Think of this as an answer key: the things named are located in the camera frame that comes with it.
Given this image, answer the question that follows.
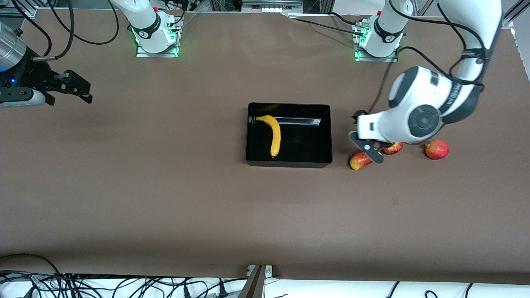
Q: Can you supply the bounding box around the black rectangular plastic box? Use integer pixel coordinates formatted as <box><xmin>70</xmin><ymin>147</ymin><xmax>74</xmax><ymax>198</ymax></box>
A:
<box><xmin>245</xmin><ymin>102</ymin><xmax>333</xmax><ymax>168</ymax></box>

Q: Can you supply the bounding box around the yellow banana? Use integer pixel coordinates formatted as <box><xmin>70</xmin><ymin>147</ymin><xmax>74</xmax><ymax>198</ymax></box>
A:
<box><xmin>255</xmin><ymin>115</ymin><xmax>281</xmax><ymax>158</ymax></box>

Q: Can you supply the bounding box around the grey control box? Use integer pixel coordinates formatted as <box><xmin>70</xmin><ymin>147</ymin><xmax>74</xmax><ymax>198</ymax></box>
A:
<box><xmin>241</xmin><ymin>0</ymin><xmax>304</xmax><ymax>14</ymax></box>

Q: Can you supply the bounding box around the red yellow mango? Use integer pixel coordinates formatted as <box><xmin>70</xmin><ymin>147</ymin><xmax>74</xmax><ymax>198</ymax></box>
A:
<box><xmin>350</xmin><ymin>151</ymin><xmax>373</xmax><ymax>171</ymax></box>

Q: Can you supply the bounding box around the pink red round apple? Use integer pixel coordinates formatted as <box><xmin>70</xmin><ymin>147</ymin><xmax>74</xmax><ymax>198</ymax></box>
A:
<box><xmin>425</xmin><ymin>139</ymin><xmax>450</xmax><ymax>160</ymax></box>

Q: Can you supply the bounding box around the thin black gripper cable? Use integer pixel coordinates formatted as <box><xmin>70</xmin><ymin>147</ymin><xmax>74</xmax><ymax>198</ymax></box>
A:
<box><xmin>10</xmin><ymin>0</ymin><xmax>53</xmax><ymax>56</ymax></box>

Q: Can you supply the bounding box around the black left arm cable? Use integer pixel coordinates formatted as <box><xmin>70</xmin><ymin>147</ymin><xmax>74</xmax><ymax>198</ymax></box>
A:
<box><xmin>366</xmin><ymin>0</ymin><xmax>487</xmax><ymax>114</ymax></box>

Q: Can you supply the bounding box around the black cable with metal plug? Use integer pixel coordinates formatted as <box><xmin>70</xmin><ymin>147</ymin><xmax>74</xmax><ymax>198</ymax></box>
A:
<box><xmin>31</xmin><ymin>0</ymin><xmax>120</xmax><ymax>62</ymax></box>

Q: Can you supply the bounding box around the aluminium frame profile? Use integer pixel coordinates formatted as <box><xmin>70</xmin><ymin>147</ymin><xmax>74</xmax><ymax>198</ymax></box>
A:
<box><xmin>0</xmin><ymin>0</ymin><xmax>40</xmax><ymax>18</ymax></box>
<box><xmin>498</xmin><ymin>0</ymin><xmax>530</xmax><ymax>29</ymax></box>

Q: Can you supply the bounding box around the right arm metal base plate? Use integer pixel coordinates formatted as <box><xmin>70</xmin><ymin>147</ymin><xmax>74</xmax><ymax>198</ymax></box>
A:
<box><xmin>136</xmin><ymin>19</ymin><xmax>179</xmax><ymax>58</ymax></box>

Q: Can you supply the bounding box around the black base power cable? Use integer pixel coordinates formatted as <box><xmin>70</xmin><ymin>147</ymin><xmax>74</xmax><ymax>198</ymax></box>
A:
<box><xmin>282</xmin><ymin>12</ymin><xmax>365</xmax><ymax>42</ymax></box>

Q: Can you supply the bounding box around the small metal edge bracket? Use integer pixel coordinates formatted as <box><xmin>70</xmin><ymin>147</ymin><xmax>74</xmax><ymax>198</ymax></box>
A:
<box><xmin>247</xmin><ymin>265</ymin><xmax>274</xmax><ymax>277</ymax></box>

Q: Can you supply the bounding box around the thick black looping cable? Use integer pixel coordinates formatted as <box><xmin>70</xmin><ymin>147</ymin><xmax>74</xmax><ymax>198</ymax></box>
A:
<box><xmin>0</xmin><ymin>253</ymin><xmax>63</xmax><ymax>282</ymax></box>

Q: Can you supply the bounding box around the dark slanted post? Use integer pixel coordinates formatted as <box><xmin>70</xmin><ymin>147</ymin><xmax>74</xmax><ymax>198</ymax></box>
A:
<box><xmin>237</xmin><ymin>265</ymin><xmax>266</xmax><ymax>298</ymax></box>

